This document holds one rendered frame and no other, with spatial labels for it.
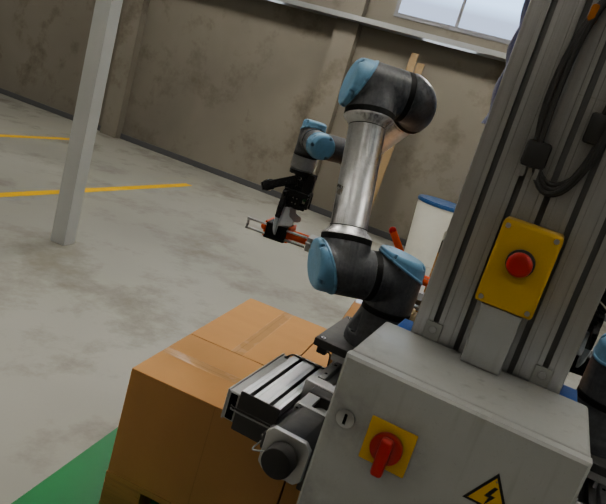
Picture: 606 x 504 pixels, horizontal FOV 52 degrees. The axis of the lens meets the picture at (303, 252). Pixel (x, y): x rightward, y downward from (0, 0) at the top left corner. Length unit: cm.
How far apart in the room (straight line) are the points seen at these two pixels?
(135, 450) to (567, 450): 164
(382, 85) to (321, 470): 84
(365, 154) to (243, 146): 743
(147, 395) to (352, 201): 108
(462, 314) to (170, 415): 130
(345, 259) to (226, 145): 764
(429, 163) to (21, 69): 677
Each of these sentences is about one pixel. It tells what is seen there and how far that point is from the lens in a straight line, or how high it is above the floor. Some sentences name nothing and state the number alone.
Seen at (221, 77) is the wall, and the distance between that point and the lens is 904.
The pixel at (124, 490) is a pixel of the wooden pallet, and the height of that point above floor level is 10.
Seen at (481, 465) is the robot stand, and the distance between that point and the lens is 90.
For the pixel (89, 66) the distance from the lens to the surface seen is 457.
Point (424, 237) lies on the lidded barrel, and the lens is 722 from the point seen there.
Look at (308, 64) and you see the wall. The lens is 847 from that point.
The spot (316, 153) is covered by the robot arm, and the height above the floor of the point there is 139.
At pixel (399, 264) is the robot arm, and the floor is 125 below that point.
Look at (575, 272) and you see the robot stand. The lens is 102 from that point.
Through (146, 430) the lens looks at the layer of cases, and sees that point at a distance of 221.
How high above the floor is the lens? 157
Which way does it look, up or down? 15 degrees down
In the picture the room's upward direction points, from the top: 17 degrees clockwise
